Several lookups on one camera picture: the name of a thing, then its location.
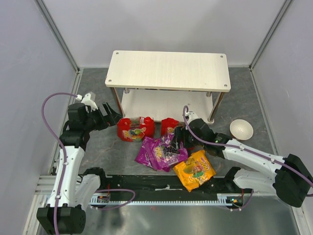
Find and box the purple candy bag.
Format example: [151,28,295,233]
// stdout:
[135,137,161,171]
[146,133,188,172]

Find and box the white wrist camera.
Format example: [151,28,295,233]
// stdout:
[75,92,98,111]
[183,111,199,124]

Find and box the white two-tier wooden shelf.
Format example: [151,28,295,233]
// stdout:
[105,50,231,124]

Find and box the white ceramic bowl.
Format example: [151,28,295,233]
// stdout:
[229,119,254,141]

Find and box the red candy bag left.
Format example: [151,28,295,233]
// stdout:
[117,117,155,142]

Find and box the aluminium corner frame right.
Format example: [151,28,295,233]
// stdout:
[248,0,294,71]

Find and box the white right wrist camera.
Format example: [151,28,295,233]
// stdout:
[183,111,199,124]

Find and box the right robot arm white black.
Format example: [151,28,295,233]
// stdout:
[173,118,313,208]

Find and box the white slotted cable duct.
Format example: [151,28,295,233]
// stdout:
[89,194,243,207]

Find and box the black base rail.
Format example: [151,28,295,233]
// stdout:
[80,167,251,195]

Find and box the red candy bag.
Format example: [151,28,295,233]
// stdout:
[117,117,155,142]
[161,117,180,136]

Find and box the aluminium corner frame left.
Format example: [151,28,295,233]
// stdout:
[34,0,81,74]

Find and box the orange candy bag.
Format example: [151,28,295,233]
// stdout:
[174,150,216,192]

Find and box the aluminium corner frame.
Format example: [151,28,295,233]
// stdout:
[34,0,81,74]
[248,0,294,71]

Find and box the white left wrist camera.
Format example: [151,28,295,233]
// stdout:
[75,92,98,111]

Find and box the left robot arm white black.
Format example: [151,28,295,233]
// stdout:
[36,103,122,235]

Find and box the red candy bag right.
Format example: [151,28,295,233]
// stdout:
[161,117,180,136]

